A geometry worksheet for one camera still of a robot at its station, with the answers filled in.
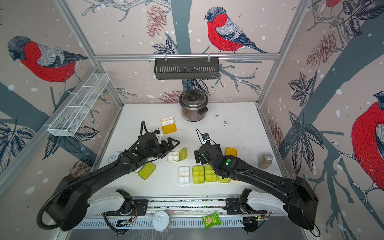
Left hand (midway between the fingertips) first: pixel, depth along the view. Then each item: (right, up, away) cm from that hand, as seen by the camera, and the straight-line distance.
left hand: (178, 143), depth 81 cm
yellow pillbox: (-11, +9, +26) cm, 29 cm away
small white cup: (-39, -9, +4) cm, 40 cm away
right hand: (+14, -2, -1) cm, 14 cm away
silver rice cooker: (+8, +23, +16) cm, 29 cm away
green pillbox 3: (+23, -21, 0) cm, 31 cm away
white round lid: (-6, -32, -15) cm, 36 cm away
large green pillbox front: (+17, -18, +2) cm, 25 cm away
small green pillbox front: (-3, -10, +10) cm, 15 cm away
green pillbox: (-20, -17, +4) cm, 27 cm away
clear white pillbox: (+3, -19, +3) cm, 19 cm away
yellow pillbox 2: (+32, -7, +11) cm, 34 cm away
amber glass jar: (+48, -10, 0) cm, 49 cm away
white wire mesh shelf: (-53, +21, -3) cm, 57 cm away
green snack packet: (+17, -34, -13) cm, 40 cm away
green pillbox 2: (+11, -18, +3) cm, 22 cm away
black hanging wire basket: (+3, +49, +25) cm, 55 cm away
